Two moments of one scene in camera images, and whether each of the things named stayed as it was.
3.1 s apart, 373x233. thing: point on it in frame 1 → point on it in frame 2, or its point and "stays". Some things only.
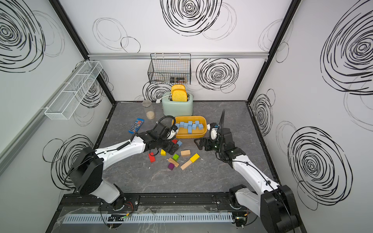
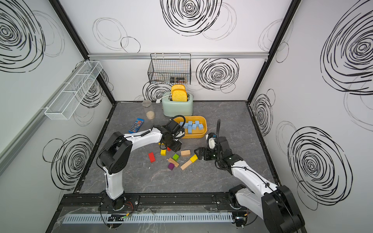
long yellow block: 194,158 stays
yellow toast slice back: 178,86 stays
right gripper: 207,141 → 201,149
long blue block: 190,128 stays
